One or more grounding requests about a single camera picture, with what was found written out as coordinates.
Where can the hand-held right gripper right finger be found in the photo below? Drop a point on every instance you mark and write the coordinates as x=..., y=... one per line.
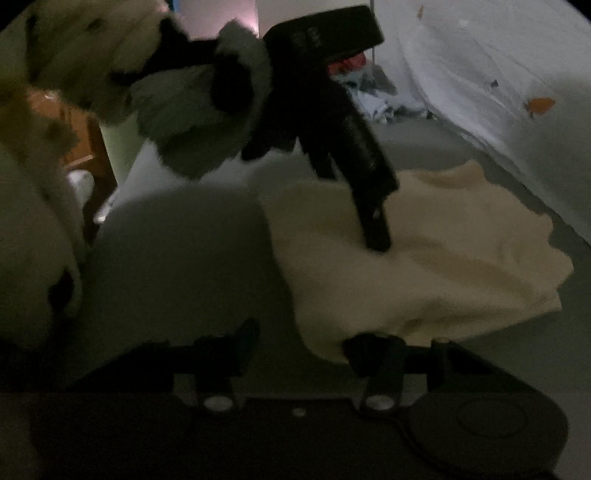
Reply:
x=374, y=357

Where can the pile of clothes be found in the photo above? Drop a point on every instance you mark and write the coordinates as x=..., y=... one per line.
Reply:
x=374, y=94

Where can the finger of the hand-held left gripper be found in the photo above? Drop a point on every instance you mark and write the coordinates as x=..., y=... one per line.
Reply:
x=371, y=184
x=319, y=159

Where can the wooden furniture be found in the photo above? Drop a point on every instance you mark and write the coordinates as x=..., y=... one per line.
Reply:
x=78, y=138

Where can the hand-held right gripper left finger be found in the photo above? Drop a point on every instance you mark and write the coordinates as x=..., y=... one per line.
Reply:
x=226, y=355

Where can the white sheet with orange prints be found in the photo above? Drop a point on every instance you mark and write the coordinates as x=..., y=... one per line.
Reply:
x=485, y=69

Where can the cream garment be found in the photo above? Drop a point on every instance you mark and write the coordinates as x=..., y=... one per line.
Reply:
x=443, y=258

